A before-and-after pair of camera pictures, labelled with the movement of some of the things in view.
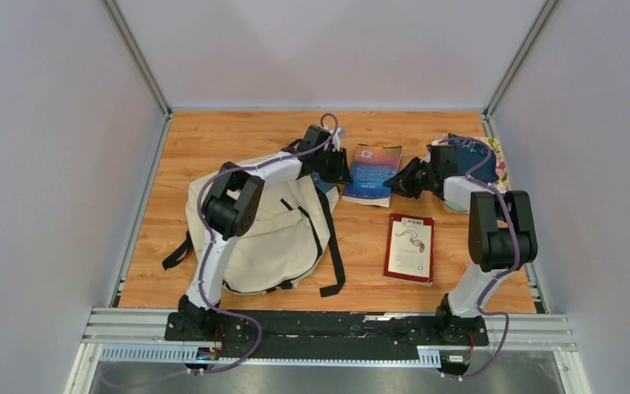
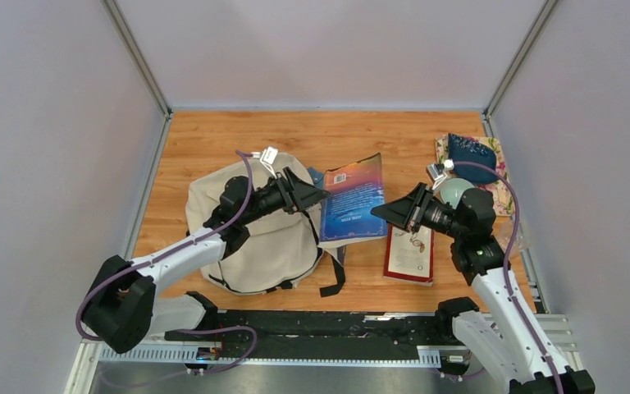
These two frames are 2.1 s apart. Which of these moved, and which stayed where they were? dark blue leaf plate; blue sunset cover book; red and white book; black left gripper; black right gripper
Moved: black right gripper; blue sunset cover book; black left gripper
Stayed: dark blue leaf plate; red and white book
